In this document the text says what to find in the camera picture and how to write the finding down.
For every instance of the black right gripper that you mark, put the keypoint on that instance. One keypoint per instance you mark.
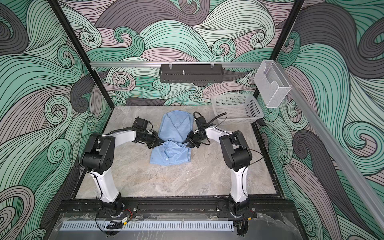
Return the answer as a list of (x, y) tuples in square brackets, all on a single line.
[(190, 139)]

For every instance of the aluminium wall rail right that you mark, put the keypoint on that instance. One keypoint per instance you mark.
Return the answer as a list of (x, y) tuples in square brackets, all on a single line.
[(305, 97)]

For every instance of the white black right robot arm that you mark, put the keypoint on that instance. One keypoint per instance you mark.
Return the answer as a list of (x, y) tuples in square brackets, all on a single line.
[(237, 157)]

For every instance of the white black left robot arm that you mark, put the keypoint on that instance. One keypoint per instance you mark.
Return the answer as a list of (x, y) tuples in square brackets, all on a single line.
[(99, 155)]

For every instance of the black frame post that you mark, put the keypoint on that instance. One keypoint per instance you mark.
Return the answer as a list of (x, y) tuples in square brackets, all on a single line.
[(78, 47), (286, 12)]

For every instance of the white plastic mesh basket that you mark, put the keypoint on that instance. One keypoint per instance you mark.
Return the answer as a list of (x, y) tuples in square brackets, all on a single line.
[(236, 109)]

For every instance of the black frame post left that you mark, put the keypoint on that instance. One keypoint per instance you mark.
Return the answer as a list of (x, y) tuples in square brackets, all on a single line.
[(78, 47)]

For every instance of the light blue long sleeve shirt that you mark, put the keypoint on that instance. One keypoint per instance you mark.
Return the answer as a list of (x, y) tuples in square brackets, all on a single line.
[(174, 129)]

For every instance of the white slotted cable duct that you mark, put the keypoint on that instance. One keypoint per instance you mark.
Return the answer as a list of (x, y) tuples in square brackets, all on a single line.
[(182, 225)]

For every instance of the black frame post right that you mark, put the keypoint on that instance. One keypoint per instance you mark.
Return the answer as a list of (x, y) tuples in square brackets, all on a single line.
[(286, 12)]

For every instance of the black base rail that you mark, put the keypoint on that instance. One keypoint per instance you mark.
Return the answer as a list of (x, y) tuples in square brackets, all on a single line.
[(218, 206)]

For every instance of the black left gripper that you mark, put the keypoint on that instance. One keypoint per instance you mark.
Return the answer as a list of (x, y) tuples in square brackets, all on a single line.
[(156, 139)]

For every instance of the aluminium wall rail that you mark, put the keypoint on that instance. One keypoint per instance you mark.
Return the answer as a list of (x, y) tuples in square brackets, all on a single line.
[(305, 97), (138, 64)]

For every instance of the aluminium wall rail back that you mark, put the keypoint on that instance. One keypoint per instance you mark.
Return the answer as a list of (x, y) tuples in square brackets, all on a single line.
[(138, 64)]

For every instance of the black perforated wall tray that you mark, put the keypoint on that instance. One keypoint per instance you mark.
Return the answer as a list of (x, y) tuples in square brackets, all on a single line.
[(196, 74)]

